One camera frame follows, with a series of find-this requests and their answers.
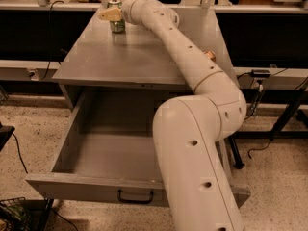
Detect black stand leg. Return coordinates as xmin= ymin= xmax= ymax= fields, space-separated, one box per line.
xmin=228 ymin=136 xmax=244 ymax=169

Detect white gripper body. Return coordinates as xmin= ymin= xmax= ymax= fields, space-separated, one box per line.
xmin=121 ymin=0 xmax=151 ymax=25

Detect black drawer handle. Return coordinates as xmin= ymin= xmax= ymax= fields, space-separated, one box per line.
xmin=117 ymin=190 xmax=154 ymax=205

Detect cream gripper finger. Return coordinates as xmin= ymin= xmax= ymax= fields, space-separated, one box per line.
xmin=98 ymin=7 xmax=122 ymax=22

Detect black wire basket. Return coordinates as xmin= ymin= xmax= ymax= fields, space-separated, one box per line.
xmin=0 ymin=197 xmax=32 ymax=231

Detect gold soda can lying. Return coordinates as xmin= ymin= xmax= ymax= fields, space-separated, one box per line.
xmin=204 ymin=51 xmax=216 ymax=62

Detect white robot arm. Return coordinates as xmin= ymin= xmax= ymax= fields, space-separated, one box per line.
xmin=99 ymin=0 xmax=246 ymax=231

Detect black floor cable left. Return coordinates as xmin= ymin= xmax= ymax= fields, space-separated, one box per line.
xmin=11 ymin=132 xmax=30 ymax=175

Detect open grey top drawer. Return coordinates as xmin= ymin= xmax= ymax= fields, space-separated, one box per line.
xmin=25 ymin=87 xmax=251 ymax=209

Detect black floor cable right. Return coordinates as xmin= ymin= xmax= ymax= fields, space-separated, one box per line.
xmin=246 ymin=138 xmax=274 ymax=160

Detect grey cabinet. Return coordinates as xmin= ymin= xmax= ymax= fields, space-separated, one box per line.
xmin=52 ymin=5 xmax=240 ymax=120

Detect black floor cable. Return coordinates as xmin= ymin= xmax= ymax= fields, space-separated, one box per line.
xmin=11 ymin=132 xmax=30 ymax=175
xmin=246 ymin=138 xmax=274 ymax=160

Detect green soda can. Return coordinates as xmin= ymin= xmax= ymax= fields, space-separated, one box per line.
xmin=108 ymin=0 xmax=125 ymax=33

